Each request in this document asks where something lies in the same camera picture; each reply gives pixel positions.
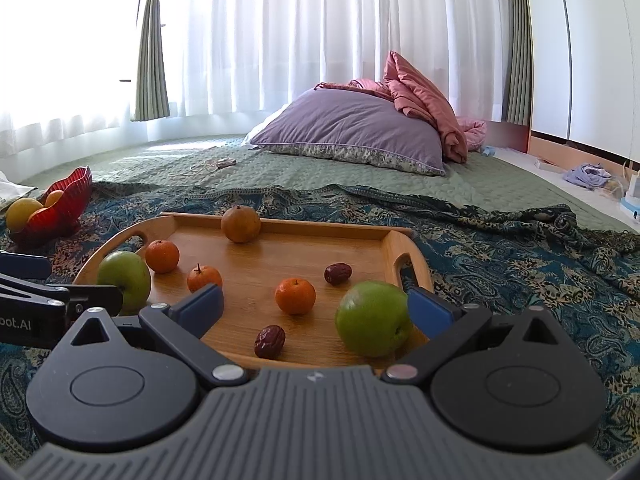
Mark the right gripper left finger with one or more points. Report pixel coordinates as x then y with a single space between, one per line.
177 330

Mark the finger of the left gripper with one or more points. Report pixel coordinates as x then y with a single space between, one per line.
27 267
77 298

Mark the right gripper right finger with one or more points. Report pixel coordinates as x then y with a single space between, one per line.
448 329

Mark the small mandarin with stem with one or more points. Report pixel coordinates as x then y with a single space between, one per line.
201 276

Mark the orange mandarin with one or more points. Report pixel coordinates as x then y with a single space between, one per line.
162 256

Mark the dark red date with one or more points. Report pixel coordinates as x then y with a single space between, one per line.
337 273
269 342

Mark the large dull orange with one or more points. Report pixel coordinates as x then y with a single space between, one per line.
240 224

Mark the red fruit bowl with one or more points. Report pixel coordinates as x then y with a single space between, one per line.
62 218

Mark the left green apple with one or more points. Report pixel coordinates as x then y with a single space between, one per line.
129 273

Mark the green apple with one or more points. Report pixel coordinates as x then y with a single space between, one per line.
373 319
129 273

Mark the yellow fruit in bowl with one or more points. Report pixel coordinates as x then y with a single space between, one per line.
19 213

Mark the right green apple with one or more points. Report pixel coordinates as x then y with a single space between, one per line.
373 319

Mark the orange fruit in bowl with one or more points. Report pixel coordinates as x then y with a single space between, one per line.
53 197

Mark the white cloth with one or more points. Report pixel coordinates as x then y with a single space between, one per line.
10 191

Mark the wooden serving tray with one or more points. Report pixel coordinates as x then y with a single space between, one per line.
251 272

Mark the teal paisley throw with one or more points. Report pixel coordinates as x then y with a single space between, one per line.
506 260

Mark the small item on bedspread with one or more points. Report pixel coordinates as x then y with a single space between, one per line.
225 162

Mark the green quilted bedspread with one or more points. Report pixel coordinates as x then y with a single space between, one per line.
506 181

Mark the green striped curtain left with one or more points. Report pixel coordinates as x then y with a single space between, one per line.
150 92

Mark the green striped curtain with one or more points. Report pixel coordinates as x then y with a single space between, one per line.
150 92
517 102

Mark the lavender cloth on floor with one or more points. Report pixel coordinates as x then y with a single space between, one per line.
589 176

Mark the green striped curtain right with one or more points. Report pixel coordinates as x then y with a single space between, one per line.
517 102

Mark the purple pillow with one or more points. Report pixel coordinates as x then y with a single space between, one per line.
350 126

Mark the pink crumpled blanket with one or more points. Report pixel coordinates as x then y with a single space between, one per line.
417 97

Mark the white sheer curtain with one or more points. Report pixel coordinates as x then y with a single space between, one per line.
67 65

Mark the white wardrobe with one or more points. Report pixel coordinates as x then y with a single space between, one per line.
586 73

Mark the white charger with cable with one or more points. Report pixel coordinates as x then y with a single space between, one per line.
630 202

